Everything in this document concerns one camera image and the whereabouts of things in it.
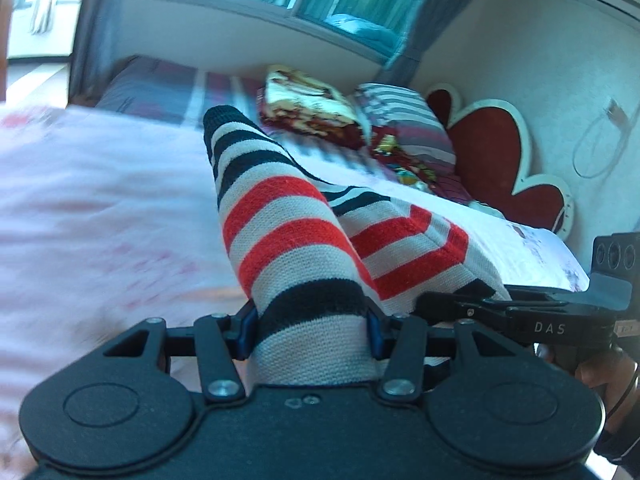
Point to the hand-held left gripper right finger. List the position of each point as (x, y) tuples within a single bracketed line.
[(373, 334)]

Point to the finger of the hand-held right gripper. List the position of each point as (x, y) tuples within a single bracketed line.
[(465, 307)]

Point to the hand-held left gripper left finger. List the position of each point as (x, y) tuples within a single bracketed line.
[(248, 329)]

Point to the red black striped knit sweater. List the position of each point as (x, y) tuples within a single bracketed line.
[(290, 220)]

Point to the person's right forearm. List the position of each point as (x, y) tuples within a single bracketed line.
[(622, 447)]

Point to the person's right hand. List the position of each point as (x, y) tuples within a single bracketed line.
[(607, 385)]

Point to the red heart-shaped headboard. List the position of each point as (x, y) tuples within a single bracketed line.
[(492, 160)]

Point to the colourful crumpled cloth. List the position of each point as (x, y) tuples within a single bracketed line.
[(402, 160)]

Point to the pink bed sheet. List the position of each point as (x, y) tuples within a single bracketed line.
[(100, 200)]

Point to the striped pillow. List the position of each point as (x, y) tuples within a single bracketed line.
[(405, 120)]

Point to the folded colourful printed blanket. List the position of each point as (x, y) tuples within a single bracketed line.
[(310, 105)]

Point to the grey blue curtain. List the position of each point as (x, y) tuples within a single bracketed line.
[(97, 35), (430, 15)]

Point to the white hanging towel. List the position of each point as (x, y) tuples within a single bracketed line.
[(42, 7)]

